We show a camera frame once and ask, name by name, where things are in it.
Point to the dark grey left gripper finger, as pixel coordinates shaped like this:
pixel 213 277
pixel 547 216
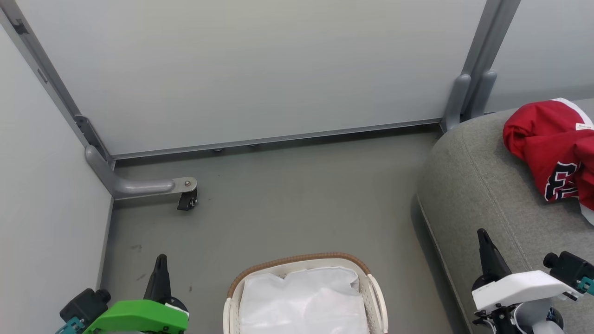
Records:
pixel 159 280

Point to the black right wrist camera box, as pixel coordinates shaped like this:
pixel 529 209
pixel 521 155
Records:
pixel 568 269

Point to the white cloth in basket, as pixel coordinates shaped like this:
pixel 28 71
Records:
pixel 301 301

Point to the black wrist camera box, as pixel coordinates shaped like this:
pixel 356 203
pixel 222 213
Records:
pixel 86 304
pixel 568 269

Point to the red jersey with dark lettering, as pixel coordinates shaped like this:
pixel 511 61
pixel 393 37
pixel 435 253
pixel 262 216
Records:
pixel 543 139

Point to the teal camera connector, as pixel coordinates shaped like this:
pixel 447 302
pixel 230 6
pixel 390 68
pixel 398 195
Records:
pixel 69 327
pixel 587 285

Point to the teal left camera connector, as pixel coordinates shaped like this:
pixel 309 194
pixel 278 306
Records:
pixel 69 327

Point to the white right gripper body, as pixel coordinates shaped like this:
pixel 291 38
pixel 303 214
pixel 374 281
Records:
pixel 519 287

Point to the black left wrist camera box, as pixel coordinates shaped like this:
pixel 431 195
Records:
pixel 86 304

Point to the grey partition foot with caster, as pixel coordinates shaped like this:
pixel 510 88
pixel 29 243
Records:
pixel 134 186

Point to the grey upright partition post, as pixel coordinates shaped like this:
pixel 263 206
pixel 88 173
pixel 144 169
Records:
pixel 487 41

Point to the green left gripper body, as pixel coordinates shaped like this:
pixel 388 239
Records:
pixel 134 315

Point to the white laundry basket brown rim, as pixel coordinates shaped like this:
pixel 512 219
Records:
pixel 376 297

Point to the grey partition foot bracket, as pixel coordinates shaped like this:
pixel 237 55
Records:
pixel 455 104
pixel 482 93

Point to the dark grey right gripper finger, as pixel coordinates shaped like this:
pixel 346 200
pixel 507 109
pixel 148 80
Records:
pixel 491 262

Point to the grey slanted partition post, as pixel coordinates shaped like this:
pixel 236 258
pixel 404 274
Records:
pixel 41 65

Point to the teal right camera connector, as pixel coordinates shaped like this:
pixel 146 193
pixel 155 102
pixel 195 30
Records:
pixel 587 285

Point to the grey fabric sofa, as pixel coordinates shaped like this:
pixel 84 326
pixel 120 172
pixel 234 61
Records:
pixel 478 185

